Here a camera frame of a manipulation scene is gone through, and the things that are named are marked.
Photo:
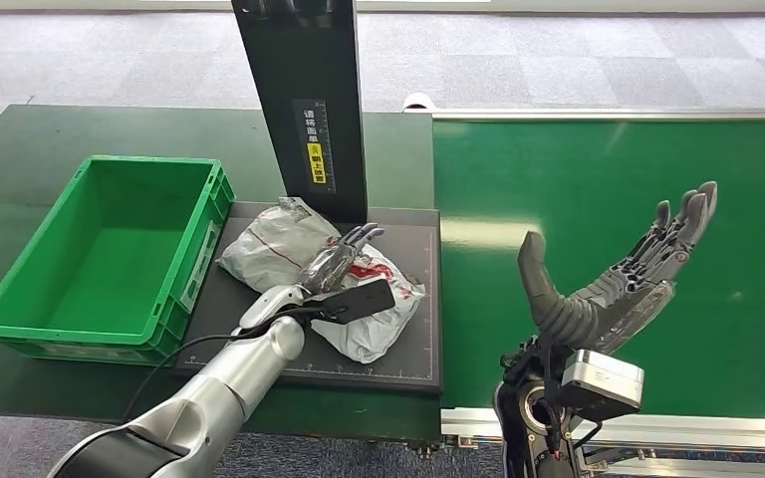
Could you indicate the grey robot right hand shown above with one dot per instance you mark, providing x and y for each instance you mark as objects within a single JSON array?
[{"x": 593, "y": 313}]

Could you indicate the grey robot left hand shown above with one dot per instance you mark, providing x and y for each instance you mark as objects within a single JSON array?
[{"x": 330, "y": 264}]

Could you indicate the grey plastic mailer package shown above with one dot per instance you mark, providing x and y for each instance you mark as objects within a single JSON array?
[{"x": 277, "y": 247}]

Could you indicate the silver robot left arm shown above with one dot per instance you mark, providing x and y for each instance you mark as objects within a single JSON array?
[{"x": 224, "y": 389}]

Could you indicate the green conveyor belt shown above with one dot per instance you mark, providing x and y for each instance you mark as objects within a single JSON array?
[{"x": 739, "y": 316}]

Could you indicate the white conveyor roller end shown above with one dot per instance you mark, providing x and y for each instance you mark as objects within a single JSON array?
[{"x": 417, "y": 101}]

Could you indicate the black plate on left wrist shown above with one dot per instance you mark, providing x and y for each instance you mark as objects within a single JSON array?
[{"x": 359, "y": 300}]

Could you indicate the black and yellow column label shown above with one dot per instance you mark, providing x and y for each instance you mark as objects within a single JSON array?
[{"x": 315, "y": 148}]

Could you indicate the white crate side label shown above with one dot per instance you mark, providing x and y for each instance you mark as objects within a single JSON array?
[{"x": 199, "y": 264}]

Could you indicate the black scanner column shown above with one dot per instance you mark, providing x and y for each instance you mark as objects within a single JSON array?
[{"x": 303, "y": 66}]

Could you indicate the green plastic crate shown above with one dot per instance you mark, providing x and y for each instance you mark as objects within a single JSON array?
[{"x": 112, "y": 277}]

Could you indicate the dark green table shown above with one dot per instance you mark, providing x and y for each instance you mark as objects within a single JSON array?
[{"x": 26, "y": 145}]

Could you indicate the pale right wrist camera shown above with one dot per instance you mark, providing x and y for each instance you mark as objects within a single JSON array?
[{"x": 603, "y": 386}]

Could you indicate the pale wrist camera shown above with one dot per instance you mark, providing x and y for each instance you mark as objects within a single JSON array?
[
  {"x": 603, "y": 386},
  {"x": 267, "y": 303}
]

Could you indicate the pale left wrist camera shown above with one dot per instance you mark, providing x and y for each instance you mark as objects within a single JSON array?
[{"x": 267, "y": 303}]

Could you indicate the black scanner base plate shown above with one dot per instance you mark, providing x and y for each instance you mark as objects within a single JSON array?
[{"x": 409, "y": 343}]

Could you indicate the metal conveyor support frame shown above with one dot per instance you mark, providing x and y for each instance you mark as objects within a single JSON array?
[{"x": 653, "y": 465}]

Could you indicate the aluminium conveyor side rail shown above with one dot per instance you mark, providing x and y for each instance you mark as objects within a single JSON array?
[
  {"x": 620, "y": 114},
  {"x": 719, "y": 432}
]

